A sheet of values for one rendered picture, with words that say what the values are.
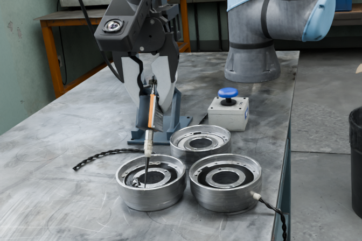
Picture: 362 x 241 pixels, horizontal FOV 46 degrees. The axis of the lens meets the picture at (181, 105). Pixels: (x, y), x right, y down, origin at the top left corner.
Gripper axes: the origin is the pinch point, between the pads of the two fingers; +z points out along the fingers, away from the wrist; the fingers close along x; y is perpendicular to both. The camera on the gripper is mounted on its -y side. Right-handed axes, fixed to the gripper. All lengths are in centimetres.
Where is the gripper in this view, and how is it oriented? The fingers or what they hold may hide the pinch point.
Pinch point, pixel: (151, 106)
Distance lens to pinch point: 64.0
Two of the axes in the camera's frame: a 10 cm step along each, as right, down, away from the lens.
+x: -9.6, -0.1, 2.8
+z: 0.9, 9.3, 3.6
